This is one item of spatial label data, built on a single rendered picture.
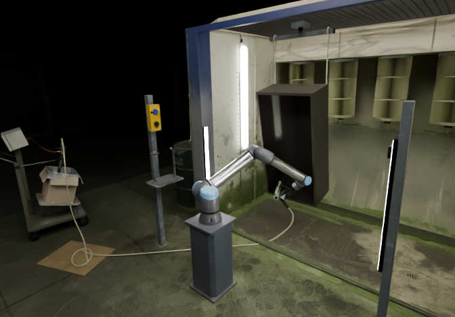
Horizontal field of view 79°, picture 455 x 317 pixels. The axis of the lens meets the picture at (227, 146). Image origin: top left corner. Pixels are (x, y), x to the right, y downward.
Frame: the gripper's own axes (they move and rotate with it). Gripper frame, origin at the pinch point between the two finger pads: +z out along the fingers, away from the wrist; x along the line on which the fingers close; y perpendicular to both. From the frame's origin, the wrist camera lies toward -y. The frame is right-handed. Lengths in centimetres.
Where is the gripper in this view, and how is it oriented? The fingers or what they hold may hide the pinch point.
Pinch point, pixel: (278, 196)
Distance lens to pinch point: 309.2
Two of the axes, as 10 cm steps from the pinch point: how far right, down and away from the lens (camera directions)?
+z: -7.1, 6.0, 3.6
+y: 6.5, 7.6, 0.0
